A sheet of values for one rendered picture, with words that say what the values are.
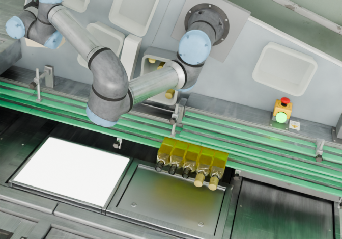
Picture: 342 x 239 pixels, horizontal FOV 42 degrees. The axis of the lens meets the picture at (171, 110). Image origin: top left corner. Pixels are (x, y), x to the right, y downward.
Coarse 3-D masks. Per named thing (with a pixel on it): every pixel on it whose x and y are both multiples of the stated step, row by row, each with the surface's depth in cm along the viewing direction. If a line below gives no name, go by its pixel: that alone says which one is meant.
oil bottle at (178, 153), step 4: (176, 144) 191; (180, 144) 191; (184, 144) 191; (188, 144) 192; (176, 148) 188; (180, 148) 188; (184, 148) 189; (172, 152) 186; (176, 152) 186; (180, 152) 186; (184, 152) 187; (172, 156) 184; (176, 156) 184; (180, 156) 184; (184, 156) 186; (172, 160) 183; (176, 160) 183; (180, 160) 183; (180, 164) 184
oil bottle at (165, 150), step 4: (164, 140) 192; (168, 140) 193; (172, 140) 193; (176, 140) 194; (164, 144) 190; (168, 144) 190; (172, 144) 191; (160, 148) 188; (164, 148) 188; (168, 148) 188; (172, 148) 189; (160, 152) 185; (164, 152) 186; (168, 152) 186; (160, 156) 184; (164, 156) 184; (168, 156) 184; (156, 160) 186; (164, 160) 184; (168, 160) 185; (164, 164) 185
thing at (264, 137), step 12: (192, 120) 188; (204, 120) 189; (216, 120) 190; (228, 132) 184; (240, 132) 185; (252, 132) 186; (264, 132) 186; (276, 144) 181; (288, 144) 182; (300, 144) 183; (312, 144) 184; (324, 156) 178; (336, 156) 179
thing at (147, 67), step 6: (144, 60) 191; (156, 60) 197; (162, 60) 188; (168, 60) 187; (144, 66) 193; (150, 66) 200; (156, 66) 199; (144, 72) 195; (156, 96) 202; (162, 96) 202; (174, 96) 196; (162, 102) 200; (168, 102) 199; (174, 102) 198
